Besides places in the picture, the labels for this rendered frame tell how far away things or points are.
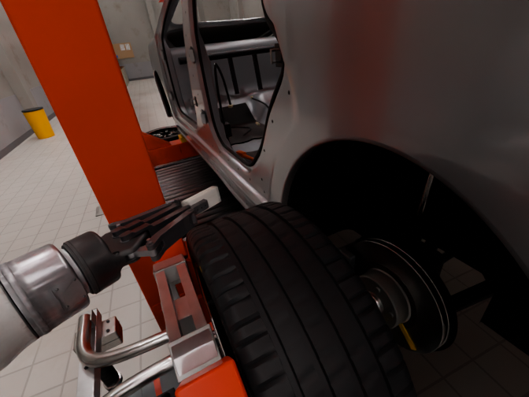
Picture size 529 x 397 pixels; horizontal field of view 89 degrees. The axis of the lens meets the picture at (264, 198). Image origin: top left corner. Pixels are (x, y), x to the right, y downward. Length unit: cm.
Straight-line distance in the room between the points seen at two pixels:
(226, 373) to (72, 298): 20
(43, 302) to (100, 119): 49
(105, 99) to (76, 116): 7
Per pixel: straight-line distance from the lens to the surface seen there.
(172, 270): 60
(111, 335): 79
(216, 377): 39
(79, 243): 39
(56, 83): 77
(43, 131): 797
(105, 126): 77
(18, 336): 38
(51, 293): 37
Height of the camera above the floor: 150
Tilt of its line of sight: 31 degrees down
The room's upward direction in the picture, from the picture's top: 7 degrees counter-clockwise
